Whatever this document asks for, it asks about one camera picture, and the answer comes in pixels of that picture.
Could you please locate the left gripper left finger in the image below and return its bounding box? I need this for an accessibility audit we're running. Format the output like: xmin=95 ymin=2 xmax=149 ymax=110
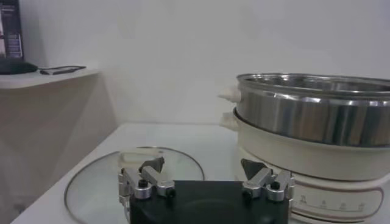
xmin=118 ymin=156 xmax=177 ymax=220

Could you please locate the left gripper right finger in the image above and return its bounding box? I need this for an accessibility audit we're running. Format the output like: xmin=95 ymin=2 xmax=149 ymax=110
xmin=240 ymin=158 xmax=296 ymax=203

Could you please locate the round glass pot lid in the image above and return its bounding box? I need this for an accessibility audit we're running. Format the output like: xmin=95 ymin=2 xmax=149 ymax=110
xmin=63 ymin=146 xmax=205 ymax=224

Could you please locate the stainless steel steamer basket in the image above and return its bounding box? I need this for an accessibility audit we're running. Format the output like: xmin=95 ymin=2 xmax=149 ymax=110
xmin=217 ymin=72 xmax=390 ymax=149

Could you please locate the cream electric cooker base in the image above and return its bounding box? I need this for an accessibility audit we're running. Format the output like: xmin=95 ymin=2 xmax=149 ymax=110
xmin=219 ymin=110 xmax=390 ymax=224

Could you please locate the white side table with mouse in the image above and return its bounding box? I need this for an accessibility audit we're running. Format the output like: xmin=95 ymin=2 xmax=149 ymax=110
xmin=0 ymin=67 xmax=119 ymax=224

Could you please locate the black computer mouse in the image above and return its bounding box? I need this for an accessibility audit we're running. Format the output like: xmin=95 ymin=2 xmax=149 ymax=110
xmin=0 ymin=57 xmax=39 ymax=75

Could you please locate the dark screen device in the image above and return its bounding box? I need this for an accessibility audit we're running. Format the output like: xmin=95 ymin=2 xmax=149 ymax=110
xmin=0 ymin=0 xmax=25 ymax=60

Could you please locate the black hub cable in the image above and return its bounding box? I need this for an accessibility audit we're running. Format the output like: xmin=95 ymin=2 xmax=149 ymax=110
xmin=38 ymin=65 xmax=87 ymax=74

